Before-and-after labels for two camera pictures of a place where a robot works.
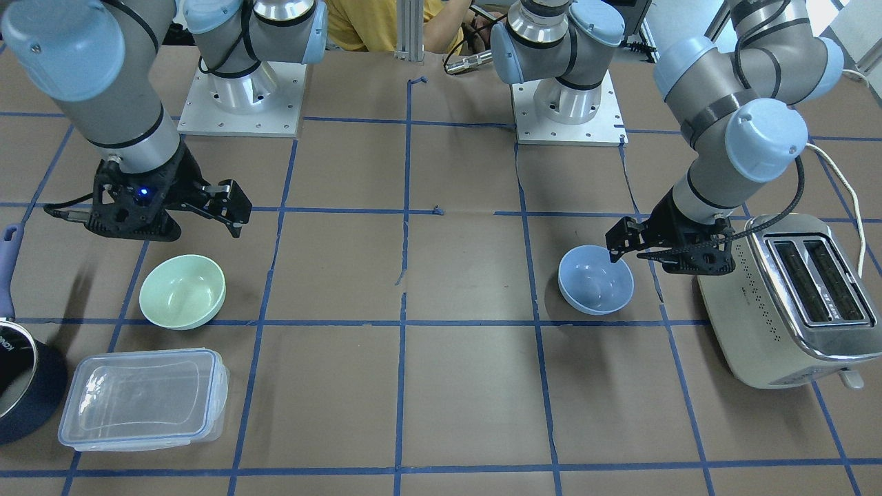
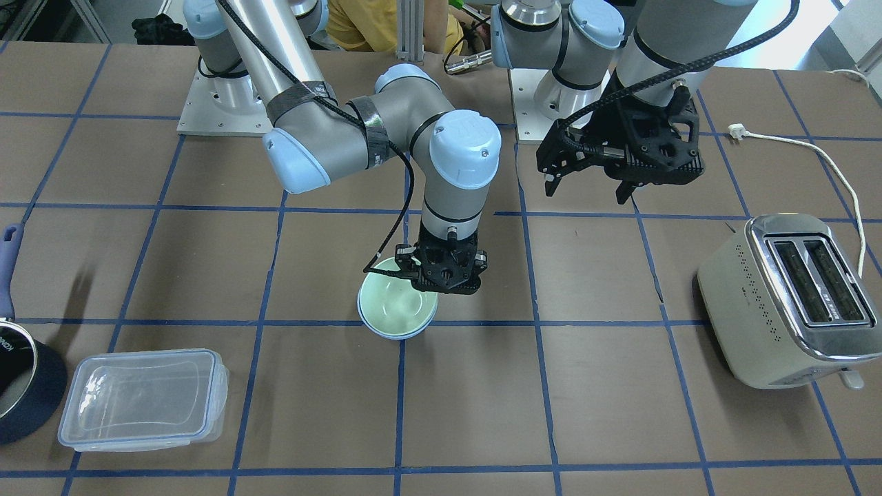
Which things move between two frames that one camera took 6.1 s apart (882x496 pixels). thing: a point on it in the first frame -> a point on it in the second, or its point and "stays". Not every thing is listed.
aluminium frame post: x=410 y=31 stays
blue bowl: x=589 y=282 -> x=404 y=337
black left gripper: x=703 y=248 -> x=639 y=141
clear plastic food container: x=144 y=401 stays
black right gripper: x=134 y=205 -> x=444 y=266
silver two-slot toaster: x=798 y=308 stays
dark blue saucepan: x=33 y=379 stays
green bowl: x=182 y=292 -> x=392 y=304
